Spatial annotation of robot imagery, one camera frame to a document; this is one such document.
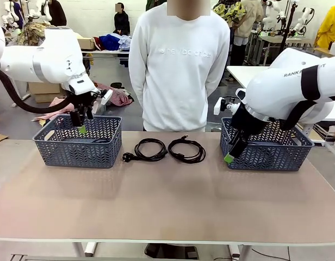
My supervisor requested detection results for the yellow patterned cloth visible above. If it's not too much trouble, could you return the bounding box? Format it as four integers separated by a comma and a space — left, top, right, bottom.
213, 1, 247, 24

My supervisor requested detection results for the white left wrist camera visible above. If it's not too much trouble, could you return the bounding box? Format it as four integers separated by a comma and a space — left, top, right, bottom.
100, 89, 114, 106

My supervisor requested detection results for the thin black cable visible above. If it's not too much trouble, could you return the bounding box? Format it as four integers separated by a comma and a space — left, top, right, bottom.
167, 133, 206, 164

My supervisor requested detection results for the person in beige coat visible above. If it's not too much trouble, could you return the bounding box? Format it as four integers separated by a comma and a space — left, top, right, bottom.
234, 0, 265, 66

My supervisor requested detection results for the white wire rack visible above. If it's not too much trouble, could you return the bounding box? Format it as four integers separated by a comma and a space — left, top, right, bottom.
311, 122, 335, 147

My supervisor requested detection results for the person in yellow jacket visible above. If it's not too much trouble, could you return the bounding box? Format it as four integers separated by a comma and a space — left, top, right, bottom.
317, 4, 335, 48

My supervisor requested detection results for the white background table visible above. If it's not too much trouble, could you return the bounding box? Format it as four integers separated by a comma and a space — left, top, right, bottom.
226, 65, 274, 93

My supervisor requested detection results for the seated person in black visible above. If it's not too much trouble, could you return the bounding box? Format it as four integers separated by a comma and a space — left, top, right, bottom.
113, 2, 131, 36

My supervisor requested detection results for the standing person in black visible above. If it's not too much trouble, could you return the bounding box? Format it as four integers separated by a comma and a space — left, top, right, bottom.
46, 0, 67, 27

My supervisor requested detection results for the blue-grey plastic basket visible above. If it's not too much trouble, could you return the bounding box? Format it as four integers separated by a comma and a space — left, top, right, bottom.
32, 114, 123, 169
220, 116, 315, 172

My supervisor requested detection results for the black floor device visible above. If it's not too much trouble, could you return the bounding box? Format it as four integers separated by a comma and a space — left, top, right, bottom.
144, 243, 201, 259

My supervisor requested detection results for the blue clothes pile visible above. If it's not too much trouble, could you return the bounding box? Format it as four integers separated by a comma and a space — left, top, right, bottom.
99, 34, 133, 51

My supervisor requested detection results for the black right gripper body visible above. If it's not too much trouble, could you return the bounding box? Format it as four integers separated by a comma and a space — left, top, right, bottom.
228, 104, 265, 142

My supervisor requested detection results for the large cardboard box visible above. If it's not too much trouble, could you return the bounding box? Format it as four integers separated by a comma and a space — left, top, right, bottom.
28, 81, 65, 103

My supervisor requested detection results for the black tripod pole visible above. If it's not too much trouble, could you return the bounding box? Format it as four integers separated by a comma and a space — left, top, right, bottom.
278, 0, 297, 52

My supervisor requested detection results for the patterned clothes pile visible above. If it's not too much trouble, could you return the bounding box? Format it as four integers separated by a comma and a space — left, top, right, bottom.
16, 21, 53, 46

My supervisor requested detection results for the white table leg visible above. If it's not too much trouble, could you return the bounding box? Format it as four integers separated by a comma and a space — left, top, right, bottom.
228, 243, 250, 258
72, 241, 98, 258

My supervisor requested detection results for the person in white sweatshirt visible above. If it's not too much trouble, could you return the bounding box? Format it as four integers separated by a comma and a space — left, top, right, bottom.
128, 2, 231, 133

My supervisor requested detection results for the grey background workbench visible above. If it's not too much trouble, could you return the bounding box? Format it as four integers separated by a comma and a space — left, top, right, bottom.
256, 35, 318, 66

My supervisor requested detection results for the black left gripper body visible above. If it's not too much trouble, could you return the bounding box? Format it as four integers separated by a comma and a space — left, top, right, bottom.
66, 91, 98, 113

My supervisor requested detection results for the black power cable round plug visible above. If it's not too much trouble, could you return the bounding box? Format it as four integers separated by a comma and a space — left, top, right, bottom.
121, 137, 169, 164

